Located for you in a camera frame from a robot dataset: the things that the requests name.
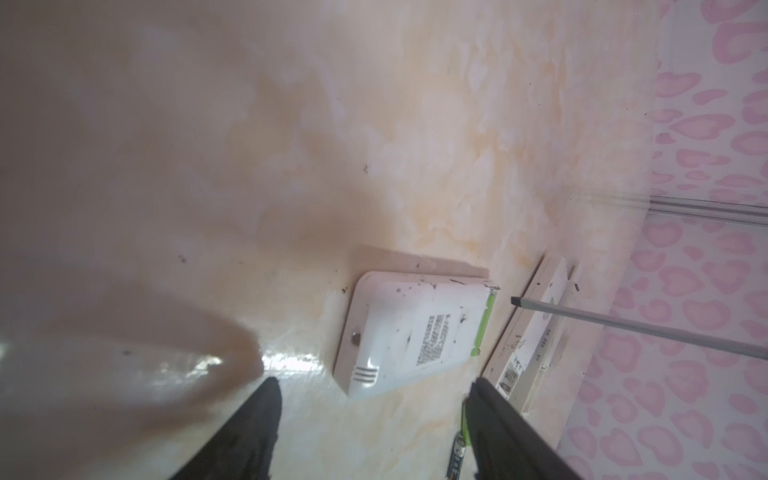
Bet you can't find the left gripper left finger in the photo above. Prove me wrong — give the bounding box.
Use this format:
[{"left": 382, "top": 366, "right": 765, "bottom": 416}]
[{"left": 172, "top": 377, "right": 282, "bottom": 480}]

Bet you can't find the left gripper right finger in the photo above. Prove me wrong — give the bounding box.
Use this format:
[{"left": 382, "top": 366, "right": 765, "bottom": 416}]
[{"left": 465, "top": 378, "right": 580, "bottom": 480}]

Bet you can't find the green battery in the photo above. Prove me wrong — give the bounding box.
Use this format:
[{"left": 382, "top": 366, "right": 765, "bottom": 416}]
[{"left": 460, "top": 400, "right": 472, "bottom": 448}]

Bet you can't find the long slim white remote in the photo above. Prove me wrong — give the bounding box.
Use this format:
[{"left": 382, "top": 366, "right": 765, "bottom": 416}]
[{"left": 482, "top": 255, "right": 582, "bottom": 414}]

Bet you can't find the white air conditioner remote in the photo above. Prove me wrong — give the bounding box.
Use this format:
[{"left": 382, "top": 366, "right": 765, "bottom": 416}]
[{"left": 333, "top": 271, "right": 499, "bottom": 401}]

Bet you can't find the orange handled screwdriver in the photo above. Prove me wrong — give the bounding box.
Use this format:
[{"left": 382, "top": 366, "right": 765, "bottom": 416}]
[{"left": 510, "top": 296, "right": 767, "bottom": 361}]

